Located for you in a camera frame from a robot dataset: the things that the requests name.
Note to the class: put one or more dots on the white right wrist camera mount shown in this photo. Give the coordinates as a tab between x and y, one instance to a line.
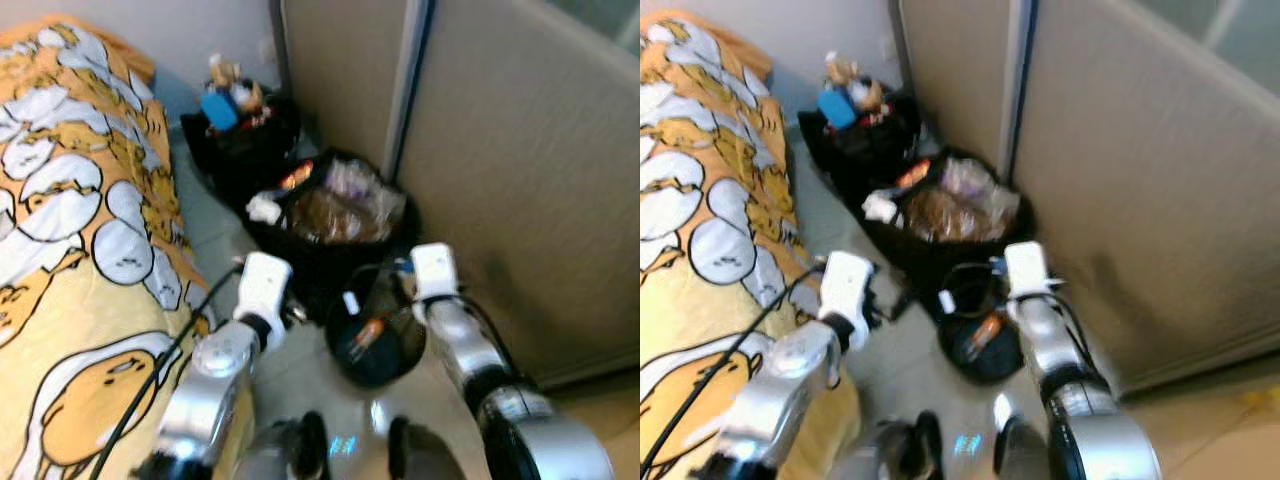
1027	268
433	270

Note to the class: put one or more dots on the yellow egg print duvet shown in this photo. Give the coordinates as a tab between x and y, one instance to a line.
80	250
700	250

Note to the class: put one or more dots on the robot right leg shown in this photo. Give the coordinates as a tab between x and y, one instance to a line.
420	455
1015	455

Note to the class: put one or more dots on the blue plastic item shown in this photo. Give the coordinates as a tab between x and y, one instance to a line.
220	110
838	108

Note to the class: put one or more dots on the black bag with items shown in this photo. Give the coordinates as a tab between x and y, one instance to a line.
245	160
860	155

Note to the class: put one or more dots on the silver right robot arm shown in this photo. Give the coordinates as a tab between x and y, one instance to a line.
460	345
1045	345

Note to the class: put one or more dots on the robot left leg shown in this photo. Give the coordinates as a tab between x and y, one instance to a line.
915	450

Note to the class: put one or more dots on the robot leg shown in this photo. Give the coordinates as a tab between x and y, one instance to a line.
420	455
915	450
1015	455

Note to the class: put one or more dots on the brown crumpled paper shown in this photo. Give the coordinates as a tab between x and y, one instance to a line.
330	215
945	215

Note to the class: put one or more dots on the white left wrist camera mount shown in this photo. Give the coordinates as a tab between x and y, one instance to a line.
845	285
262	285

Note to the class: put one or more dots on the brown beige toy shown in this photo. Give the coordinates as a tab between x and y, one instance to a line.
843	70
225	72

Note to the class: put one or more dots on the black round bin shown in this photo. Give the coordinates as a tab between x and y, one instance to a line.
375	365
985	365

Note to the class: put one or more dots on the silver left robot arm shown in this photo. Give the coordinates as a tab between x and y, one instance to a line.
215	380
790	385

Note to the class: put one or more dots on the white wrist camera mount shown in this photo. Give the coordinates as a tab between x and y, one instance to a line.
433	270
262	285
1027	268
845	285

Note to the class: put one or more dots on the orange wrapper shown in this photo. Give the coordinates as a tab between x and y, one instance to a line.
913	174
298	176

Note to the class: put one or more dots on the black rubbish bag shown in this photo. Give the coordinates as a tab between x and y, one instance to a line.
300	255
920	255

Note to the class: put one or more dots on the white crumpled rubbish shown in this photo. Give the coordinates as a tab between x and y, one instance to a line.
265	208
880	207

